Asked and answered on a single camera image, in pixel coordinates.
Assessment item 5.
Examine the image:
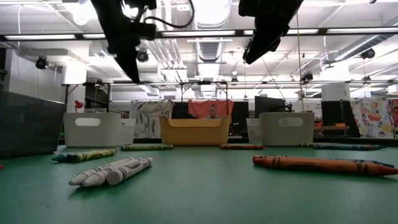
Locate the orange cloth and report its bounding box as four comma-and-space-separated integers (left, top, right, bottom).
188, 100, 234, 119

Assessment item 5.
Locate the black left camera cable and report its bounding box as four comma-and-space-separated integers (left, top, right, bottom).
143, 0, 195, 29

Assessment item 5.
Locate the black monitor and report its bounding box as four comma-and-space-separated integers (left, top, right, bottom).
321, 100, 360, 138
233, 101, 249, 136
170, 101, 189, 119
254, 95, 292, 119

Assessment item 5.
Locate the dark green crayon far right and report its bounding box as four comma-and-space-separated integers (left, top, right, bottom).
312, 144, 387, 151

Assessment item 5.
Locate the white crayon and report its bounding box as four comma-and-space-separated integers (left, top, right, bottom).
68, 157, 135, 187
82, 157, 144, 188
106, 157, 154, 186

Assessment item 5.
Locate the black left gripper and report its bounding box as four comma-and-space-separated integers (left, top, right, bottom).
90, 0, 141, 84

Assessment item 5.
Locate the white LED light bar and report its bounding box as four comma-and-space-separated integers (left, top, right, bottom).
326, 27, 398, 34
157, 30, 236, 37
82, 32, 108, 39
243, 29, 320, 35
4, 34, 77, 40

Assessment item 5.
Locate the orange crayon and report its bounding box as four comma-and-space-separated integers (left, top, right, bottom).
253, 157, 398, 177
252, 155, 385, 164
219, 144, 266, 151

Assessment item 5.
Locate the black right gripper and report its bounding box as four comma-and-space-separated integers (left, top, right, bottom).
242, 0, 304, 65

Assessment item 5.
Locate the white rectangular ceiling duct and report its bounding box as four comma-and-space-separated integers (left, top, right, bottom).
89, 42, 160, 96

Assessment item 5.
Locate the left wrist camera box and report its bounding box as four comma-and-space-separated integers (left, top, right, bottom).
134, 22, 157, 41

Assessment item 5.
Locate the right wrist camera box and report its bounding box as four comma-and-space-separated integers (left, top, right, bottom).
238, 0, 259, 18

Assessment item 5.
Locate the person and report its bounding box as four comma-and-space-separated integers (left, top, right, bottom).
203, 104, 222, 120

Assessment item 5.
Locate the silver ceiling air duct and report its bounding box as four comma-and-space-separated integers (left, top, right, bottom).
334, 33, 398, 62
188, 0, 233, 63

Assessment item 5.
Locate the dark grey plastic bin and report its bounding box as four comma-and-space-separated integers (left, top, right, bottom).
0, 90, 67, 160

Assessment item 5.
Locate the floral print cloth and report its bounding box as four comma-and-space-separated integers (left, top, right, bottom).
349, 98, 396, 139

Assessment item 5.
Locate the white plastic bin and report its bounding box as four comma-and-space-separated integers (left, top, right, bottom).
246, 111, 315, 147
63, 112, 136, 148

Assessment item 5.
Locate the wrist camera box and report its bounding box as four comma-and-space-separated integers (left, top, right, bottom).
238, 0, 259, 18
134, 22, 157, 41

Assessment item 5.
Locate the black overhead frame beam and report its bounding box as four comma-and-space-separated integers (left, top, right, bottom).
0, 27, 398, 42

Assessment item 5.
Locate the yellow-green crayon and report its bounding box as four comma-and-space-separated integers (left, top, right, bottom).
120, 144, 174, 151
67, 149, 118, 164

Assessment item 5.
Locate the yellow plastic bin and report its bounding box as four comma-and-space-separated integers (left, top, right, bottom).
158, 115, 231, 147

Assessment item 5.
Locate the black background rig frame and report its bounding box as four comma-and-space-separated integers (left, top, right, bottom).
61, 80, 231, 139

